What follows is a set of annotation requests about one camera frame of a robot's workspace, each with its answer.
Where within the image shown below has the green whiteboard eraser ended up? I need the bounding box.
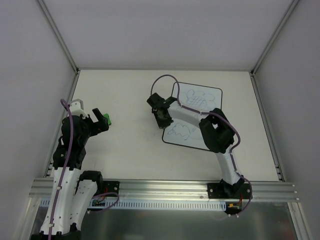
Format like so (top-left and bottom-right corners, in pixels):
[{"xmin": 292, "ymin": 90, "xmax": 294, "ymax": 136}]
[{"xmin": 103, "ymin": 113, "xmax": 112, "ymax": 126}]

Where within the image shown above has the small whiteboard black frame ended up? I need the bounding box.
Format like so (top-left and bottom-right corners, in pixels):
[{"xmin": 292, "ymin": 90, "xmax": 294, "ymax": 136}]
[{"xmin": 162, "ymin": 82, "xmax": 223, "ymax": 151}]

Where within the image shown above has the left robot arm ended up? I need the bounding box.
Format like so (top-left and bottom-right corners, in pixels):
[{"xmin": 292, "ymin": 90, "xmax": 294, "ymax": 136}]
[{"xmin": 30, "ymin": 103, "xmax": 109, "ymax": 240}]

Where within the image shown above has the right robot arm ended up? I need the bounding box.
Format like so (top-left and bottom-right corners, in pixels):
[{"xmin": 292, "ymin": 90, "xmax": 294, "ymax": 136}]
[{"xmin": 146, "ymin": 93, "xmax": 245, "ymax": 199}]

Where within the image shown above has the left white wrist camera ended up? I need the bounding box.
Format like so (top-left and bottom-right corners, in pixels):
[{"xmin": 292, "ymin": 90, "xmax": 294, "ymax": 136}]
[{"xmin": 69, "ymin": 99, "xmax": 89, "ymax": 119}]

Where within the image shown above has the left aluminium frame post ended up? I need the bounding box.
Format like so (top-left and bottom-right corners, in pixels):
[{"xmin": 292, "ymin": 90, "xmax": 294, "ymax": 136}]
[{"xmin": 35, "ymin": 0, "xmax": 80, "ymax": 178}]

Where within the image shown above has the aluminium frame post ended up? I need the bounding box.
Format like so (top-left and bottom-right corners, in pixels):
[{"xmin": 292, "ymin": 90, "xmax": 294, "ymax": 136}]
[
  {"xmin": 35, "ymin": 0, "xmax": 80, "ymax": 178},
  {"xmin": 250, "ymin": 0, "xmax": 301, "ymax": 181}
]

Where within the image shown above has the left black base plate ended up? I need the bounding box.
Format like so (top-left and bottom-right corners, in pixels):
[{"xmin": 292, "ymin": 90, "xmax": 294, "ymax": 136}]
[{"xmin": 103, "ymin": 180, "xmax": 120, "ymax": 198}]

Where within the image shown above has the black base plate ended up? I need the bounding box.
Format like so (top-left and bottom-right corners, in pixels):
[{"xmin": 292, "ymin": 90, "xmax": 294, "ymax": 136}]
[
  {"xmin": 103, "ymin": 180, "xmax": 120, "ymax": 198},
  {"xmin": 206, "ymin": 182, "xmax": 252, "ymax": 200}
]

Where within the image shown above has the aluminium mounting rail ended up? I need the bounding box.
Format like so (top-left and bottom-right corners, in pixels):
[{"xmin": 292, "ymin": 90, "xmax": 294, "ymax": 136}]
[{"xmin": 29, "ymin": 176, "xmax": 300, "ymax": 202}]

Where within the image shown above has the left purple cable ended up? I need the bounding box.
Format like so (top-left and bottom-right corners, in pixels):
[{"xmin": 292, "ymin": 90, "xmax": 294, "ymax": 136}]
[{"xmin": 47, "ymin": 98, "xmax": 120, "ymax": 240}]

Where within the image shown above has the purple cable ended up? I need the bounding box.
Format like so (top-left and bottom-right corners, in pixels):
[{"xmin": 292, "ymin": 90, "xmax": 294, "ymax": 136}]
[
  {"xmin": 150, "ymin": 74, "xmax": 253, "ymax": 215},
  {"xmin": 47, "ymin": 98, "xmax": 120, "ymax": 240}
]

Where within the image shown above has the white slotted cable duct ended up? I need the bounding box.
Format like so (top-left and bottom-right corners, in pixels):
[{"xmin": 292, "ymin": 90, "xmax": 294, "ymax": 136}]
[{"xmin": 39, "ymin": 198, "xmax": 227, "ymax": 212}]

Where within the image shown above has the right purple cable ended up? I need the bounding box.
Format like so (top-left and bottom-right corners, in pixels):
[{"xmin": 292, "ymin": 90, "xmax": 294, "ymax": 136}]
[{"xmin": 150, "ymin": 74, "xmax": 253, "ymax": 215}]

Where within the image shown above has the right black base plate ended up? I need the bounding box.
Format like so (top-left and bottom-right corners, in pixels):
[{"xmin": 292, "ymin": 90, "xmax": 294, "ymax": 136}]
[{"xmin": 206, "ymin": 182, "xmax": 252, "ymax": 200}]

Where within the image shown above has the right aluminium frame post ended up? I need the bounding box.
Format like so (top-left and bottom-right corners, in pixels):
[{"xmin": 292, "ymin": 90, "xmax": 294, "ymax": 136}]
[{"xmin": 250, "ymin": 0, "xmax": 301, "ymax": 181}]

